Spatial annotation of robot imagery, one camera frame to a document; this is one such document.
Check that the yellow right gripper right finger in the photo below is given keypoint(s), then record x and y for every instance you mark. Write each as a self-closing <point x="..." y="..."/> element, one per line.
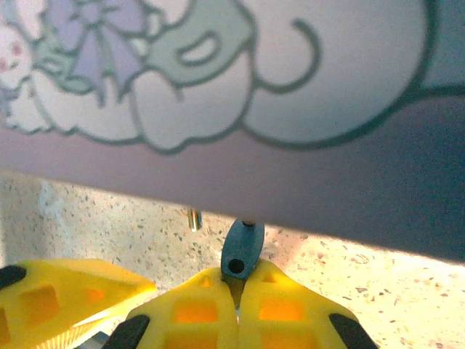
<point x="287" y="309"/>

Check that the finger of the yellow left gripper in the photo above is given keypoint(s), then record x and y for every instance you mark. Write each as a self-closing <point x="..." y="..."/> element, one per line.
<point x="65" y="291"/>

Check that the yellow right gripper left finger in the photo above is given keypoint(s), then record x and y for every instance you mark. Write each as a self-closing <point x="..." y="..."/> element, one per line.
<point x="192" y="312"/>

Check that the small metal key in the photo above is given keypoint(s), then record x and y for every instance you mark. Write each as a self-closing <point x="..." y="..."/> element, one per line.
<point x="194" y="220"/>

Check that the cartoon print tin box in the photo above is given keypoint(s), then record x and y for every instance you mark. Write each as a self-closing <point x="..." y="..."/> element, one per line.
<point x="232" y="109"/>

